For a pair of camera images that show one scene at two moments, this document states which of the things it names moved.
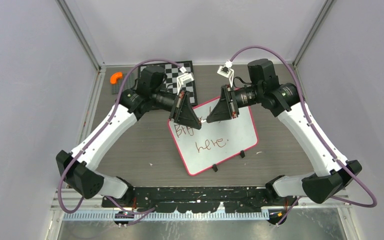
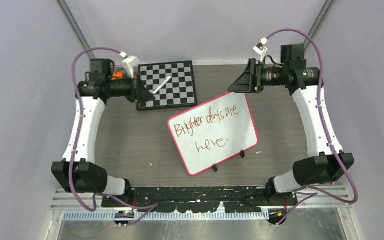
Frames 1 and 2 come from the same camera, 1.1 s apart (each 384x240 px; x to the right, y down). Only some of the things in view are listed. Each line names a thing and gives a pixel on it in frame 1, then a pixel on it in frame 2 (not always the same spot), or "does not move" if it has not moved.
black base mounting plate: x=199 y=199 does not move
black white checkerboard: x=172 y=71 does not move
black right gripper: x=225 y=109 to x=249 y=82
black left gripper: x=183 y=112 to x=139 y=93
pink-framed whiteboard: x=215 y=141 does not move
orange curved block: x=114 y=77 does not move
